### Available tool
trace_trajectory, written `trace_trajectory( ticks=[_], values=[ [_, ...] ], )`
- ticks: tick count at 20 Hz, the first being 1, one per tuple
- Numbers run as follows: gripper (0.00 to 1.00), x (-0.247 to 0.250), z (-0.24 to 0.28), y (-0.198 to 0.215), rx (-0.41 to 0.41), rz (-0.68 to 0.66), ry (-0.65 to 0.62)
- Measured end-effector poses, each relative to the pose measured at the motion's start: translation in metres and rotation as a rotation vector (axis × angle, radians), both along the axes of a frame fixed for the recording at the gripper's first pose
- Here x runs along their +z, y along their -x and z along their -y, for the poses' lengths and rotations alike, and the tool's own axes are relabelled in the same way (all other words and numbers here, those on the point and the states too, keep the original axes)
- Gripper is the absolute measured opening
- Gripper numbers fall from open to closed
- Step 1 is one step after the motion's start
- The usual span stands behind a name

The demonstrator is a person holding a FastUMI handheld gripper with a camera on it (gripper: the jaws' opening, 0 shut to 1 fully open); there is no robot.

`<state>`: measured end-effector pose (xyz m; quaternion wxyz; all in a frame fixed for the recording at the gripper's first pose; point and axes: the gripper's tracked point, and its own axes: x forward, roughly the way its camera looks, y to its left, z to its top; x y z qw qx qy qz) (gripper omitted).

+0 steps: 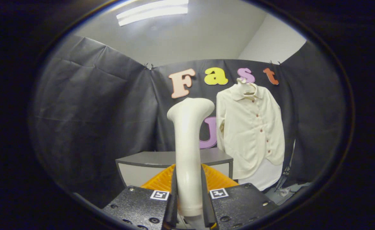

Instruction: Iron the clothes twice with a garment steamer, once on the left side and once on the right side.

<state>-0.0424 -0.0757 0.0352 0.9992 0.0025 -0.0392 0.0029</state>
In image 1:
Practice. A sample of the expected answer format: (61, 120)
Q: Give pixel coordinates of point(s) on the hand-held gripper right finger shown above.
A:
(241, 204)

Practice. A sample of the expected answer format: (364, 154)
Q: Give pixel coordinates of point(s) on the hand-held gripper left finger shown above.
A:
(136, 206)

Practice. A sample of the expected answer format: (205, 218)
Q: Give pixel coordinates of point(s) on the cream button-up shirt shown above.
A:
(248, 134)

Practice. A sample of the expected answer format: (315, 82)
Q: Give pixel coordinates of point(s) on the cream garment steamer head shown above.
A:
(187, 153)

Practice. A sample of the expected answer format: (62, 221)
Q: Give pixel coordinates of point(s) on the white plastic clothes hanger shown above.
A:
(242, 82)

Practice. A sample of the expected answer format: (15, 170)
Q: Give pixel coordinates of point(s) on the white fabric panel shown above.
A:
(264, 177)

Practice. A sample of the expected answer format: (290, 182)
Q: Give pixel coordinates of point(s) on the grey and white cabinet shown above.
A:
(149, 158)

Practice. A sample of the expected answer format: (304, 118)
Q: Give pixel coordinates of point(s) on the black backdrop cloth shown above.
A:
(94, 105)

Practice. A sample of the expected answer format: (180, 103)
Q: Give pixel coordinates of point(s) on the fluorescent ceiling light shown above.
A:
(152, 11)

